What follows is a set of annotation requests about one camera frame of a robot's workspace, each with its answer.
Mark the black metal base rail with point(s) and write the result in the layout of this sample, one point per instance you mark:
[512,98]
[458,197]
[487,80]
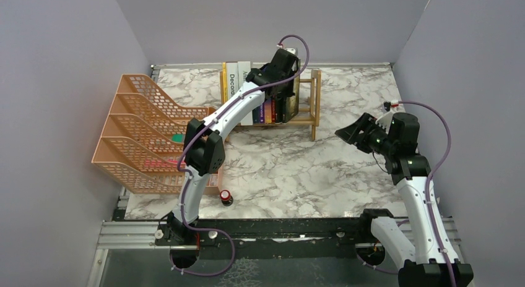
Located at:
[277,238]

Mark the floral Little Women book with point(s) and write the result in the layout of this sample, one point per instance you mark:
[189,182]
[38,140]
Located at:
[256,115]

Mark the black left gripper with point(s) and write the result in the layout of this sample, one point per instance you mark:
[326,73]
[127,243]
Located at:
[286,91]

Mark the purple 52-Storey Treehouse book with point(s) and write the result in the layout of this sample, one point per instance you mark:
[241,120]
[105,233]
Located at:
[262,114]

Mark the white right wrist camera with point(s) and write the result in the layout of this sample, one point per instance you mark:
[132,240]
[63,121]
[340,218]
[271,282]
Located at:
[390,108]

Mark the Afternoon tea coffee cover book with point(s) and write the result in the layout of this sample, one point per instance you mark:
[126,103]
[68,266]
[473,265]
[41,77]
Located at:
[244,68]

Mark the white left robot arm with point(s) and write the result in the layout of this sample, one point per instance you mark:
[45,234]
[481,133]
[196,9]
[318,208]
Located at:
[204,151]

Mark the green Alice Wonderland book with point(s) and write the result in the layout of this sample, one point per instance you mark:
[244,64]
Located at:
[291,105]

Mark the white Furniture Decorate book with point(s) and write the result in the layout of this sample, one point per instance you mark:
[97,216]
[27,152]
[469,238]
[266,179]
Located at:
[232,79]

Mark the thin yellow book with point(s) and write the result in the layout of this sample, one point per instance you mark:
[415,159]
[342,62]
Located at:
[223,83]

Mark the orange plastic file organizer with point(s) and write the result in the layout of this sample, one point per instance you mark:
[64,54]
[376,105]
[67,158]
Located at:
[139,126]

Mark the green eraser in organizer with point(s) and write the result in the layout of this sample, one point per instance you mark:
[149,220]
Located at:
[178,138]

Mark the black Moon and Sixpence book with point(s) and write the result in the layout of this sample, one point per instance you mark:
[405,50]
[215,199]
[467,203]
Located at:
[280,109]

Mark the wooden book rack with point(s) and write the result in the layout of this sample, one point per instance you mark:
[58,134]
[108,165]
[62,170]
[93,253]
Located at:
[309,106]

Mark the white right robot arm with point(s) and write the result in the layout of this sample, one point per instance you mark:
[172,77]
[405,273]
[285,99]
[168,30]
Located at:
[429,259]

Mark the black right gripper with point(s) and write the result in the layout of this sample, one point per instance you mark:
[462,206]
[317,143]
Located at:
[351,133]

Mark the blue Jane Eyre book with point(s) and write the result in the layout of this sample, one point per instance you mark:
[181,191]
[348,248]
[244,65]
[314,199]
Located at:
[268,111]

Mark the pink highlighter in organizer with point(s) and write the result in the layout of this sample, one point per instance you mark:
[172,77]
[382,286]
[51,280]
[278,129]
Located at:
[160,165]

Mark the red 13-Storey Treehouse book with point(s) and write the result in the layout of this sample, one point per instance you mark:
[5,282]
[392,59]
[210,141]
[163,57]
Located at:
[273,111]

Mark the red capped small bottle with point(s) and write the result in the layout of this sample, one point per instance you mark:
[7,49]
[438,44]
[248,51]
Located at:
[226,197]

